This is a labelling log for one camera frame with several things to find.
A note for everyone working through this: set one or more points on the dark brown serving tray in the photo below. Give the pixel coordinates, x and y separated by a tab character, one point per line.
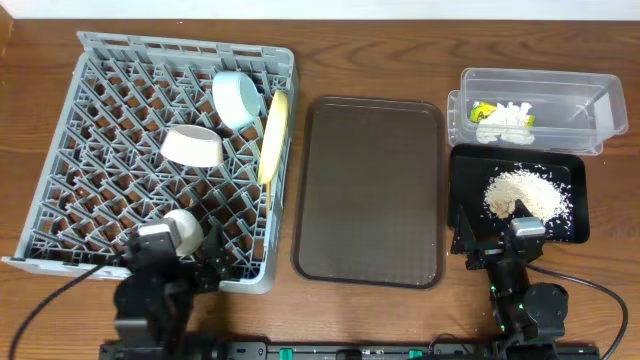
373	194

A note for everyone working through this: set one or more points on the yellow-green round plate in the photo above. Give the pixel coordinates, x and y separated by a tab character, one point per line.
273	137

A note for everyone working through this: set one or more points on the wooden chopstick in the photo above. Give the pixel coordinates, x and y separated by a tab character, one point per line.
268	187

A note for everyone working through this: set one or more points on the grey plastic dish rack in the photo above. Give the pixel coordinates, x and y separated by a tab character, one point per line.
104	174

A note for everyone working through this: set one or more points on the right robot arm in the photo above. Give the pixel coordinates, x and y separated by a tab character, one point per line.
531	316

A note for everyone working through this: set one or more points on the green snack wrapper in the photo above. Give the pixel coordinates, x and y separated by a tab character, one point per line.
480	111

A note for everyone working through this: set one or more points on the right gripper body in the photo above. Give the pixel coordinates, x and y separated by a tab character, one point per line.
493	252

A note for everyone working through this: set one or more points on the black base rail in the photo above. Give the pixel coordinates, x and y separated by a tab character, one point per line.
263	351

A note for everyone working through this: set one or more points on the clear plastic bin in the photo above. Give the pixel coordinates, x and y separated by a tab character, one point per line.
574	112

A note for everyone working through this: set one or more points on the light blue bowl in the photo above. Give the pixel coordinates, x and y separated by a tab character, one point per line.
236	99

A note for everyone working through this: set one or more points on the white cup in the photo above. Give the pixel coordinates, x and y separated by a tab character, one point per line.
189	229

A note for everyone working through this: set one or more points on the food scraps rice pile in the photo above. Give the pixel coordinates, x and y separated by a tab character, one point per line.
544	195

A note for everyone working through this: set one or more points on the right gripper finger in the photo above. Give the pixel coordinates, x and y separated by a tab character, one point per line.
464	239
520	210

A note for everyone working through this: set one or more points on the white tissue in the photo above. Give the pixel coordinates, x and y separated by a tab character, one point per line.
509	123

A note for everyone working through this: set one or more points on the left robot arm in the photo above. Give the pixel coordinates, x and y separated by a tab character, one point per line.
154	304

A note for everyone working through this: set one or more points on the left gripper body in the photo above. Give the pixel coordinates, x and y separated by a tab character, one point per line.
201	273

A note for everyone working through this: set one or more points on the black waste tray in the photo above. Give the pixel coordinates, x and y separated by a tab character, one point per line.
472	167

